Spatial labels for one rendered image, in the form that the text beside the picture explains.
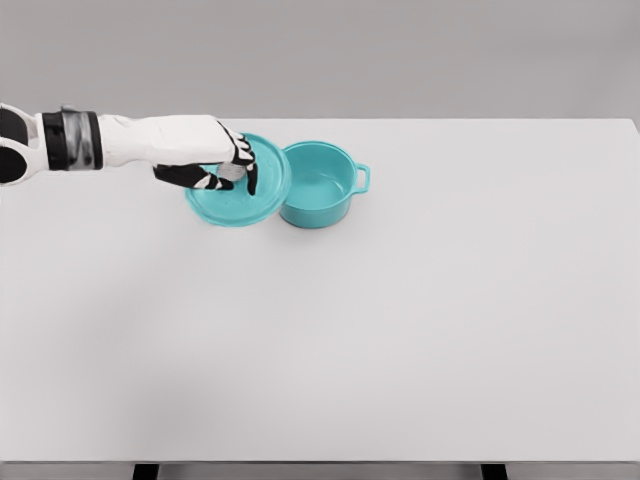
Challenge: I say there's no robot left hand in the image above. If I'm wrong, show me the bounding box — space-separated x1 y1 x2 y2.
151 115 259 198

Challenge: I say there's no teal pot lid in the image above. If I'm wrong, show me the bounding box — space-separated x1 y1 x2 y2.
184 131 292 229

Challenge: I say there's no teal pot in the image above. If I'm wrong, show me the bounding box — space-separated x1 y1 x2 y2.
277 140 372 228

